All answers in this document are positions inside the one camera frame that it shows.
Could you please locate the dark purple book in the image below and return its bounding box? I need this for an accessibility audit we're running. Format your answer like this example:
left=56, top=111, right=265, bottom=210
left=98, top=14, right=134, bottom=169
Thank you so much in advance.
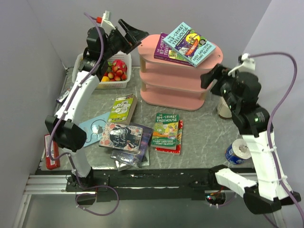
left=110, top=123, right=154, bottom=168

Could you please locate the red book under green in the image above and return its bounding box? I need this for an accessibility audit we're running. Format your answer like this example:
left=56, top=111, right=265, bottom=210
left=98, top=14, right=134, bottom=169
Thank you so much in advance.
left=156, top=120, right=183, bottom=155

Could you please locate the white plastic fruit basket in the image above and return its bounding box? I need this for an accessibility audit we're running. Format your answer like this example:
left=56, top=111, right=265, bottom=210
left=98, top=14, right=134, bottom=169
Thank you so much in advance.
left=72, top=51, right=132, bottom=89

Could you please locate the red box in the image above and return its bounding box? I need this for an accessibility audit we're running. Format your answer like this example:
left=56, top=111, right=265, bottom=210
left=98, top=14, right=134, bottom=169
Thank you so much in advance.
left=44, top=134, right=60, bottom=170

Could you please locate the light blue cat book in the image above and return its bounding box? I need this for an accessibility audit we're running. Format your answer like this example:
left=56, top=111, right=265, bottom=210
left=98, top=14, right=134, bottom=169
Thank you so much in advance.
left=79, top=112, right=110, bottom=148

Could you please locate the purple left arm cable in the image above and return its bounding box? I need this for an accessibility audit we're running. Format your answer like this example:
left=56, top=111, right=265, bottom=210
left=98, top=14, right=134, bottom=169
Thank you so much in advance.
left=47, top=12, right=105, bottom=164

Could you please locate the lime green comic book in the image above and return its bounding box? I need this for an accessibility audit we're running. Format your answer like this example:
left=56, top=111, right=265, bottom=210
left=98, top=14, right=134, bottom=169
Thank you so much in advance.
left=107, top=94, right=137, bottom=125

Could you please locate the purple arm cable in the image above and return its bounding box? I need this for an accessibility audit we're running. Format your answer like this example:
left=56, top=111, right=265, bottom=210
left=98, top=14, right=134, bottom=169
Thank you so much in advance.
left=47, top=12, right=105, bottom=164
left=248, top=52, right=304, bottom=221

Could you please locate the beige paper roll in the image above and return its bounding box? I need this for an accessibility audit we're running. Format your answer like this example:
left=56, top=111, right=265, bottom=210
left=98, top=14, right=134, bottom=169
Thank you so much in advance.
left=217, top=97, right=232, bottom=119

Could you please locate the blue wrapped tissue roll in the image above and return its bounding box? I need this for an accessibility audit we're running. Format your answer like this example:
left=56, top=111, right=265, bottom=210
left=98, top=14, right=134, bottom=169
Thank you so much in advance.
left=225, top=139, right=251, bottom=165

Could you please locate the purple 117-storey treehouse book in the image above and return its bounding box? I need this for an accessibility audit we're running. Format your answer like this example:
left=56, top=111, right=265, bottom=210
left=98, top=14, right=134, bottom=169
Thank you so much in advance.
left=154, top=33, right=192, bottom=67

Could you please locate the light blue 143-storey treehouse book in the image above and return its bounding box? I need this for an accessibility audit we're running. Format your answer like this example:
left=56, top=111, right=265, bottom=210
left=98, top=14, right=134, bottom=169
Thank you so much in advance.
left=163, top=22, right=216, bottom=67

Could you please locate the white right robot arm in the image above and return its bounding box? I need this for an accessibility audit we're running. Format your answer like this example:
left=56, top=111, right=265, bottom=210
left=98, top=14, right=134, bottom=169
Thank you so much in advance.
left=200, top=64, right=301, bottom=214

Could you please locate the pink dragon fruit toy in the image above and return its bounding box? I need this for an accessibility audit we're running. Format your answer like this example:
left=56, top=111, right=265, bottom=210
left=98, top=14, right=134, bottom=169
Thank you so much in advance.
left=112, top=59, right=127, bottom=73

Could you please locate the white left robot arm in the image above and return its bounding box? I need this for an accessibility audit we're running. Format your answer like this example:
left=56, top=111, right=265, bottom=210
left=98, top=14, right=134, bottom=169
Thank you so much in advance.
left=45, top=19, right=149, bottom=191

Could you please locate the floral Little Women book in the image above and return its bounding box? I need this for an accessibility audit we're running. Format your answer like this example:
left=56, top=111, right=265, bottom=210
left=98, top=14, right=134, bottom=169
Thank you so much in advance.
left=99, top=123, right=143, bottom=154

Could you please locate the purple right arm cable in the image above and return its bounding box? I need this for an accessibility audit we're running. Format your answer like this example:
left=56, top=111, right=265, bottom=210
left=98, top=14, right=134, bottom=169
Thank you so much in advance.
left=248, top=52, right=304, bottom=221

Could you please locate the pink three-tier shelf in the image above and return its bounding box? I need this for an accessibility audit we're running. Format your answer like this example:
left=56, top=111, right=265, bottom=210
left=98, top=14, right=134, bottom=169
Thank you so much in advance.
left=138, top=34, right=223, bottom=111

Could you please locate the green 104-storey treehouse book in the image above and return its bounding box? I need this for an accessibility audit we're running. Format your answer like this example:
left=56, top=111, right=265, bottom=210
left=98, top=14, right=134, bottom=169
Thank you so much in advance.
left=151, top=113, right=179, bottom=149

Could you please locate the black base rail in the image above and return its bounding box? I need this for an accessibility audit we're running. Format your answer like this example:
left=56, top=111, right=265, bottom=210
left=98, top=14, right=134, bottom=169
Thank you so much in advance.
left=66, top=168, right=227, bottom=202

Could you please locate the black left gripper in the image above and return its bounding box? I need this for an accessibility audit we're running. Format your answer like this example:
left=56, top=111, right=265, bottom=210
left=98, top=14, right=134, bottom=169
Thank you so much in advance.
left=102, top=19, right=150, bottom=60

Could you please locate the purple white toothpaste box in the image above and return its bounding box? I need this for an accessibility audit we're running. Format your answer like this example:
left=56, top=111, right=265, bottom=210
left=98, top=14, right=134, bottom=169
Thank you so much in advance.
left=56, top=87, right=72, bottom=104

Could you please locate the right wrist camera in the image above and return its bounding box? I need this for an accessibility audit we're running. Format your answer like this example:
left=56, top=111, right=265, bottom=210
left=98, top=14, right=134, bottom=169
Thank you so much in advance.
left=228, top=53, right=256, bottom=76

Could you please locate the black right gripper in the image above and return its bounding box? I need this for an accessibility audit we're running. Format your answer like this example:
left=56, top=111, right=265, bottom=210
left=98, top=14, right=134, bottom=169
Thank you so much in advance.
left=200, top=62, right=240, bottom=112

